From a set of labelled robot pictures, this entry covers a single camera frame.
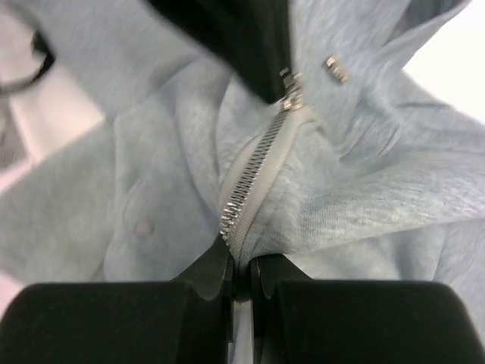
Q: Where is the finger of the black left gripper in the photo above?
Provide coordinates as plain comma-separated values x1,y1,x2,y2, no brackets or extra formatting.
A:
148,0,292,104

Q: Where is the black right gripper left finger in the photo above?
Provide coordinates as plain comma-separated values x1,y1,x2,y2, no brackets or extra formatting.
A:
1,238,233,363

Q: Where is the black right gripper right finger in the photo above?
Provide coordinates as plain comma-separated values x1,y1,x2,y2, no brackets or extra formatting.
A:
250,255,481,363

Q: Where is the grey zip-up jacket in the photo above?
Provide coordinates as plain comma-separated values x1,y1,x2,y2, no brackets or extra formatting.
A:
0,0,485,284

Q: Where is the black base cable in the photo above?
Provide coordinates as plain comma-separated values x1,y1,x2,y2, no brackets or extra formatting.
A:
0,30,57,96

